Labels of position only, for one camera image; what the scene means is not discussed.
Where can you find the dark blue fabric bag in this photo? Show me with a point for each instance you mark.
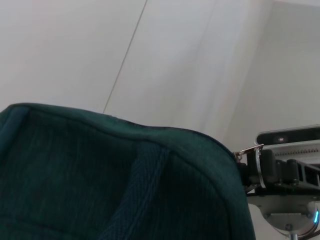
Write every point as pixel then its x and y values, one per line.
pixel 100 175

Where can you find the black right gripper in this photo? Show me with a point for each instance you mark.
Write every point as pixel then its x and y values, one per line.
pixel 300 175

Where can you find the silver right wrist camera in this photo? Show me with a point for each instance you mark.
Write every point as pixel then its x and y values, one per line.
pixel 292 140

